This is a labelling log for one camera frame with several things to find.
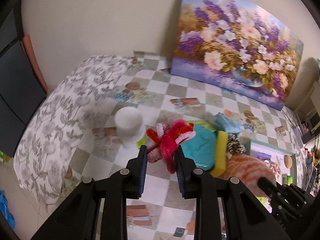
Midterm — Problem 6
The green barcode tissue pack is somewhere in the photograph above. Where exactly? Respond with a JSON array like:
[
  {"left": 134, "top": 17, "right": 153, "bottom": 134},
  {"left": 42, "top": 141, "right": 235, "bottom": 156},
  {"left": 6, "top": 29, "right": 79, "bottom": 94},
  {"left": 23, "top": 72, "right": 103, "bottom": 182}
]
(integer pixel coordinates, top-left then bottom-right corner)
[{"left": 257, "top": 197, "right": 268, "bottom": 205}]

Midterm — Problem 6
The orange white fluffy cloth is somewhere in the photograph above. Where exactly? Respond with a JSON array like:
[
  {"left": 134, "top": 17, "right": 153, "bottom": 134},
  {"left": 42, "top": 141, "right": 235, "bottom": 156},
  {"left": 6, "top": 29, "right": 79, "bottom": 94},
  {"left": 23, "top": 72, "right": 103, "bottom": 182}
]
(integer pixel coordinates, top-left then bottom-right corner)
[{"left": 219, "top": 154, "right": 276, "bottom": 197}]

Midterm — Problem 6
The purple snack packet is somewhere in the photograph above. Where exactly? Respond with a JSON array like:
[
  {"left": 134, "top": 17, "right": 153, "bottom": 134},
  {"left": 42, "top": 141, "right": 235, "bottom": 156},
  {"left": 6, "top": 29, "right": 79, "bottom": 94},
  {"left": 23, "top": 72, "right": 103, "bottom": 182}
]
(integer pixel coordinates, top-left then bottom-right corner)
[{"left": 257, "top": 152, "right": 271, "bottom": 161}]

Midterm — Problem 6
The leopard print scrunchie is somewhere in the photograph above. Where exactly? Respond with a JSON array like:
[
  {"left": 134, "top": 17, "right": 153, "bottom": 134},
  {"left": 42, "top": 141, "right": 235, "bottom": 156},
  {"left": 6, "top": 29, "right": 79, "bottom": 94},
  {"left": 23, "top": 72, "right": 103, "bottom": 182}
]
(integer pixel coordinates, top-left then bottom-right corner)
[{"left": 226, "top": 134, "right": 246, "bottom": 159}]

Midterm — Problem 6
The yellow green sponge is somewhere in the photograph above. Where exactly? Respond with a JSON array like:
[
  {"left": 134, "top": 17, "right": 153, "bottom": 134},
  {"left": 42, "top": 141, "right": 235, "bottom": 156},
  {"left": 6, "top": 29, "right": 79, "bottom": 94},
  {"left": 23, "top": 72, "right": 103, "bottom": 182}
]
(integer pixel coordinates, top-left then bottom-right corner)
[{"left": 210, "top": 131, "right": 228, "bottom": 178}]

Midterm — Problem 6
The red chenille scrunchie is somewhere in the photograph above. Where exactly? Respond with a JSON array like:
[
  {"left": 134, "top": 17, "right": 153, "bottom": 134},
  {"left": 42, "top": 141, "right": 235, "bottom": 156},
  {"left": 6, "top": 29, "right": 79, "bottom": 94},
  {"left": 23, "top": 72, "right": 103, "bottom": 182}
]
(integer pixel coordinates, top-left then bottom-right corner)
[{"left": 146, "top": 119, "right": 196, "bottom": 174}]

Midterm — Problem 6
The white teal tray box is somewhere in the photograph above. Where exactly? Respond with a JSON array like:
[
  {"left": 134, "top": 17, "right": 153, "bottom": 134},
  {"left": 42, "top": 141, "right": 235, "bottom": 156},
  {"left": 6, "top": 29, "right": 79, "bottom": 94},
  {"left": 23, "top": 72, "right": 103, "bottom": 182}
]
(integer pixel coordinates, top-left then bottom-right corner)
[{"left": 244, "top": 139, "right": 298, "bottom": 185}]

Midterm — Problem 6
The checkered printed tablecloth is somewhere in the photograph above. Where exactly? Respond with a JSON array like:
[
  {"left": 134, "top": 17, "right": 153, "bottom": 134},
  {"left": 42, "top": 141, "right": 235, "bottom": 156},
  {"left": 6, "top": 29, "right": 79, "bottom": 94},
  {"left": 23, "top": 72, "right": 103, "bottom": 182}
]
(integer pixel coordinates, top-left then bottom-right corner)
[{"left": 67, "top": 53, "right": 305, "bottom": 239}]

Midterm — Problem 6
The grey floral tablecloth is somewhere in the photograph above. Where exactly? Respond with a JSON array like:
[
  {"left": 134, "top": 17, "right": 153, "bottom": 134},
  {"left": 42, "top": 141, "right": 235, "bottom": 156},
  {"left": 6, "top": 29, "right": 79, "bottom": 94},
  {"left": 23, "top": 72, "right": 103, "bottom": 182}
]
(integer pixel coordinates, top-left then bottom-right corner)
[{"left": 13, "top": 55, "right": 137, "bottom": 213}]

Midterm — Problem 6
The teal plastic toy box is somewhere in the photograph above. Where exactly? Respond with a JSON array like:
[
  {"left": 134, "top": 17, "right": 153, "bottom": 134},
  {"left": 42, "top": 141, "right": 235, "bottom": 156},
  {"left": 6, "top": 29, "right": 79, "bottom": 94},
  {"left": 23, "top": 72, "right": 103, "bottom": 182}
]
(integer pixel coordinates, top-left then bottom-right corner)
[{"left": 181, "top": 124, "right": 216, "bottom": 170}]

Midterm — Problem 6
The light blue cloth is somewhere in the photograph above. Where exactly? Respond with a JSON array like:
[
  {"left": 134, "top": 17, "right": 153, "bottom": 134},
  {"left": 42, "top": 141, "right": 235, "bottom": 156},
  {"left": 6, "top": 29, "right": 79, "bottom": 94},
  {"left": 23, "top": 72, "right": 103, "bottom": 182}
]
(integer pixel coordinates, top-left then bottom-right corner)
[{"left": 213, "top": 113, "right": 242, "bottom": 134}]

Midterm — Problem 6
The lime green cloth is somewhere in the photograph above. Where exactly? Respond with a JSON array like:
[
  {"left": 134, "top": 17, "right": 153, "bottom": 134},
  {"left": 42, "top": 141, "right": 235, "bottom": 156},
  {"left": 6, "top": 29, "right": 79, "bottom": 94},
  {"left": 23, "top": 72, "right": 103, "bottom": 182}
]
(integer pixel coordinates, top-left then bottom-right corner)
[{"left": 136, "top": 120, "right": 216, "bottom": 148}]

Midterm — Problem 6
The white pill bottle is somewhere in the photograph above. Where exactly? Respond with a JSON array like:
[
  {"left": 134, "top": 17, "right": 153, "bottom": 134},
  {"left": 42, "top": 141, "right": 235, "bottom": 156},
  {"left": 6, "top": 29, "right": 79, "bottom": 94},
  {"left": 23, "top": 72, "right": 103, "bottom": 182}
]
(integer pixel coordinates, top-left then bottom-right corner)
[{"left": 114, "top": 107, "right": 145, "bottom": 148}]

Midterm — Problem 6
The floral canvas painting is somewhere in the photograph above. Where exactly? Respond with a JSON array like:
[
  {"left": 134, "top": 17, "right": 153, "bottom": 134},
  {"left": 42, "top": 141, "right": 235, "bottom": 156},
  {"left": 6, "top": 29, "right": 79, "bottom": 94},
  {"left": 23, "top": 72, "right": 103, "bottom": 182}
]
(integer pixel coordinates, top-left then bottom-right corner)
[{"left": 171, "top": 0, "right": 304, "bottom": 111}]

